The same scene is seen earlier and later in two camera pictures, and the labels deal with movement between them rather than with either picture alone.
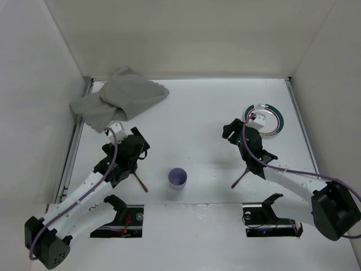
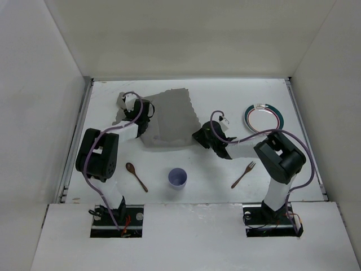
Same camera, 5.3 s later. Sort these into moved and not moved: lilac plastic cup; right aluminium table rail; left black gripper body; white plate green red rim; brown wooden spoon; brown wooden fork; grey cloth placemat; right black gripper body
Moved: right black gripper body; left black gripper body; grey cloth placemat
Not moved: lilac plastic cup; white plate green red rim; brown wooden fork; brown wooden spoon; right aluminium table rail
